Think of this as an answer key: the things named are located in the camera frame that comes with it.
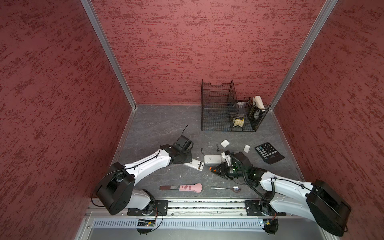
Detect aluminium front rail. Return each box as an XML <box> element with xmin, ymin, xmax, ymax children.
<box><xmin>85</xmin><ymin>197</ymin><xmax>328</xmax><ymax>218</ymax></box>

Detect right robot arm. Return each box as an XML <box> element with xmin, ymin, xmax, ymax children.
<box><xmin>210</xmin><ymin>152</ymin><xmax>352</xmax><ymax>237</ymax></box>

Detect yellow sponge in basket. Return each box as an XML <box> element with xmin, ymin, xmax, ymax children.
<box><xmin>233</xmin><ymin>118</ymin><xmax>245</xmax><ymax>128</ymax></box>

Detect black calculator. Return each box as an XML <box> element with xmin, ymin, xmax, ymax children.
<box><xmin>255</xmin><ymin>143</ymin><xmax>285</xmax><ymax>165</ymax></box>

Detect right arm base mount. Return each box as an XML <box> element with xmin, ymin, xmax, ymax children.
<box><xmin>245</xmin><ymin>200</ymin><xmax>287</xmax><ymax>217</ymax></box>

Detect white papers in basket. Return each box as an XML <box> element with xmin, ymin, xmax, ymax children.
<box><xmin>252</xmin><ymin>96</ymin><xmax>266</xmax><ymax>111</ymax></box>

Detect white air conditioner remote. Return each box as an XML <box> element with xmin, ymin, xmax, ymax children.
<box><xmin>184</xmin><ymin>159</ymin><xmax>205</xmax><ymax>171</ymax></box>

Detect grey white remote control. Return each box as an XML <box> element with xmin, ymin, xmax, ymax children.
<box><xmin>204</xmin><ymin>155</ymin><xmax>225</xmax><ymax>165</ymax></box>

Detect pink cat paw knife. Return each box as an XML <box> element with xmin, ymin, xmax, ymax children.
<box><xmin>160</xmin><ymin>183</ymin><xmax>203</xmax><ymax>194</ymax></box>

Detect metal spoon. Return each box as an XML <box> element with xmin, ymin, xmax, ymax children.
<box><xmin>211</xmin><ymin>186</ymin><xmax>241</xmax><ymax>193</ymax></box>

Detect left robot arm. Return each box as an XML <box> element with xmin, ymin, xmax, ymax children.
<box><xmin>91</xmin><ymin>144</ymin><xmax>193</xmax><ymax>215</ymax></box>

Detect white battery cover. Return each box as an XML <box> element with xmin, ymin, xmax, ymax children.
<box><xmin>244</xmin><ymin>145</ymin><xmax>251</xmax><ymax>153</ymax></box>
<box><xmin>221</xmin><ymin>140</ymin><xmax>230</xmax><ymax>148</ymax></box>

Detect black wire basket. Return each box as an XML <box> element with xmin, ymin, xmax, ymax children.
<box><xmin>201</xmin><ymin>81</ymin><xmax>270</xmax><ymax>132</ymax></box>

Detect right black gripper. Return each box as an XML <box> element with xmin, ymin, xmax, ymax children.
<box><xmin>210</xmin><ymin>162</ymin><xmax>247</xmax><ymax>181</ymax></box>

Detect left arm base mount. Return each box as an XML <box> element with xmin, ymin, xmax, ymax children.
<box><xmin>127</xmin><ymin>200</ymin><xmax>169</xmax><ymax>217</ymax></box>

